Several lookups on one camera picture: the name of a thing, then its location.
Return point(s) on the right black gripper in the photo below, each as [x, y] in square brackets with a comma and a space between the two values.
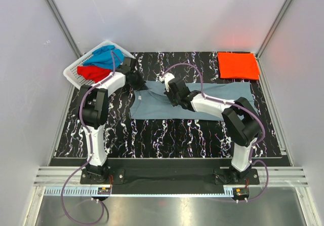
[168, 94]

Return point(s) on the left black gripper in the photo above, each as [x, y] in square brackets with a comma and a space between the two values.
[141, 85]

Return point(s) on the grey blue t shirt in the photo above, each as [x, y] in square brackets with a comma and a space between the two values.
[153, 104]

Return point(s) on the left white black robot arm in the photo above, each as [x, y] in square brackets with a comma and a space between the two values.
[94, 108]

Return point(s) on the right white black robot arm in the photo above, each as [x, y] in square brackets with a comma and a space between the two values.
[241, 121]

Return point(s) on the red t shirt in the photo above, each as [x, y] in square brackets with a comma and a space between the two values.
[93, 73]

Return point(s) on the black marble pattern mat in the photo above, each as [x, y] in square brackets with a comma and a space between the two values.
[128, 138]

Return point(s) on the folded orange t shirt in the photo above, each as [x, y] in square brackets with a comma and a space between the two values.
[238, 66]

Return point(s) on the white plastic laundry basket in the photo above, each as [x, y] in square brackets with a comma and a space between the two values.
[71, 71]

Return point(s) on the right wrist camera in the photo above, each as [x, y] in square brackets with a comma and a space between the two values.
[166, 78]

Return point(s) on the aluminium frame rail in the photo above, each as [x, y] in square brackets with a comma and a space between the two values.
[60, 180]

